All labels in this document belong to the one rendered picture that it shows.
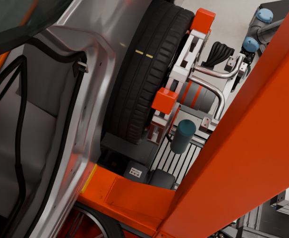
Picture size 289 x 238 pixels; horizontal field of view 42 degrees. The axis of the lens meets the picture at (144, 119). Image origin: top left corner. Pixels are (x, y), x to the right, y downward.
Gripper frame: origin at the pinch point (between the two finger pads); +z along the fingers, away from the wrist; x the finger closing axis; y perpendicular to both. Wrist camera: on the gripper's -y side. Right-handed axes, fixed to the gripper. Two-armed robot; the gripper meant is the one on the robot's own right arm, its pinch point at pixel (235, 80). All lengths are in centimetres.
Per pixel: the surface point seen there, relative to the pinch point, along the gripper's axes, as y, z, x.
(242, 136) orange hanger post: 94, 78, -4
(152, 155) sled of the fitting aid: -68, 27, -24
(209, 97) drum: 7.7, 19.8, -8.2
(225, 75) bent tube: 18.2, 12.9, -6.3
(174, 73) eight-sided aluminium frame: 28.3, 29.0, -24.9
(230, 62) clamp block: 12.0, 0.6, -6.3
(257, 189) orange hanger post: 75, 78, 6
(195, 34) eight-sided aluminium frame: 28.9, 7.9, -24.4
